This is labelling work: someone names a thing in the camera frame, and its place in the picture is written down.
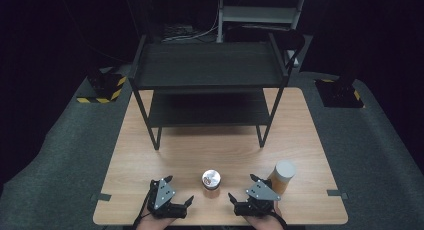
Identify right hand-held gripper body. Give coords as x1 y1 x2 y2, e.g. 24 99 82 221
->
233 178 282 218

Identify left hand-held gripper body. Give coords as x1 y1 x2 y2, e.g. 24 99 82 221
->
146 177 188 220

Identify orange bottle with white cap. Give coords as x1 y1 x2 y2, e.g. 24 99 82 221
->
267 159 297 196

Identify glass jar with silver lid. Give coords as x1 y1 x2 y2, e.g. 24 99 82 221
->
201 169 222 200

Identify black two-tier shelf rack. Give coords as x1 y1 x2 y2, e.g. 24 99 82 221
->
128 32 314 152

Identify person's right hand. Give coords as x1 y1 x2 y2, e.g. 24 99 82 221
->
242 203 284 230

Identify person's left hand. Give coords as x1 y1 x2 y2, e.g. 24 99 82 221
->
135 212 178 230

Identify grey tape strip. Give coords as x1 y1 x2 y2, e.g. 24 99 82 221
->
91 192 113 203
326 188 350 201

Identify grey felt mat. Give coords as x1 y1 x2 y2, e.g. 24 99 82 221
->
0 63 424 230

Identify yellow-black striped stand base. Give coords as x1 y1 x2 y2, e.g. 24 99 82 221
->
76 72 128 105
314 77 365 109

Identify grey metal stand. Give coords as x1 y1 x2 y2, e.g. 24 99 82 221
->
216 0 308 44

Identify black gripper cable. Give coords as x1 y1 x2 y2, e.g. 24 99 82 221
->
132 191 152 230

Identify black wrist strap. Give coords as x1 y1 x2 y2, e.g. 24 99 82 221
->
271 209 288 230

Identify white cables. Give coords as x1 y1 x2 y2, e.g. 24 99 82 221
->
161 8 221 43

